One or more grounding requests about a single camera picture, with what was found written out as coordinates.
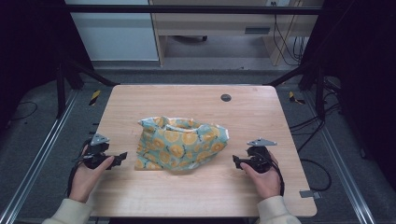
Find person's right hand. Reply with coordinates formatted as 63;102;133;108
239;150;283;201

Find black hanging desk cables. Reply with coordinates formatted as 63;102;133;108
270;1;309;67

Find grey metal table bracket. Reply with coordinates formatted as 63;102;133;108
299;189;322;201

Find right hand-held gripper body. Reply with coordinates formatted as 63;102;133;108
245;137;278;175

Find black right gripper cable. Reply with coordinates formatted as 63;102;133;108
262;151;286;198

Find teal orange-print cloth bag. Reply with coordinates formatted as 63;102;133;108
134;115;231;172

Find thin black floor cable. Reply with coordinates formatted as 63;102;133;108
10;100;39;122

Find person's left hand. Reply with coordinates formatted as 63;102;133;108
68;144;116;204

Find black horizontal frame bar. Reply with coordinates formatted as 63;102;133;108
61;4;325;16

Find black metal stand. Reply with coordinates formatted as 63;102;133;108
263;61;329;121
55;58;120;119

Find dark curtain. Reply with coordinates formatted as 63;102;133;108
298;0;396;190
0;0;94;132

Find aluminium floor rail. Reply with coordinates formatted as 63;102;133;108
0;89;80;224
302;90;377;224

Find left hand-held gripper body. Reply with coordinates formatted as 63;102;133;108
81;133;118;171

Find yellow black floor tape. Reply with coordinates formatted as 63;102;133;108
288;91;306;105

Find black floor cable bundle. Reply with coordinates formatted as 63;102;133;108
288;77;344;192

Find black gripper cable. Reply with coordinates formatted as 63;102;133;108
262;151;286;198
66;139;93;198

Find white cabinet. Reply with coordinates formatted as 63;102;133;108
64;0;160;62

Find yellow-handled tool on floor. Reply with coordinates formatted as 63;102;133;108
89;89;103;107

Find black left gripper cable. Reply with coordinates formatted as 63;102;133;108
66;139;93;198

